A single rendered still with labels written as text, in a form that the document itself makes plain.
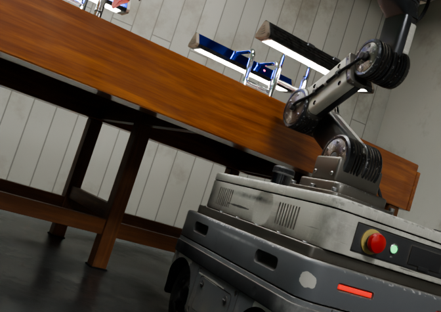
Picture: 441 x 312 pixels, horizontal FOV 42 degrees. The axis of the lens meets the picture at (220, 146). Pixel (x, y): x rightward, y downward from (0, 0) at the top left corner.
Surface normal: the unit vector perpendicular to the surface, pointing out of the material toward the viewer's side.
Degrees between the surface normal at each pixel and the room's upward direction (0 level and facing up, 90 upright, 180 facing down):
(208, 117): 90
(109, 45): 90
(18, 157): 90
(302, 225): 90
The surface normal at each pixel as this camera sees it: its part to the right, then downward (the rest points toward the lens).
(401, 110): -0.87, -0.32
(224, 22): 0.38, 0.04
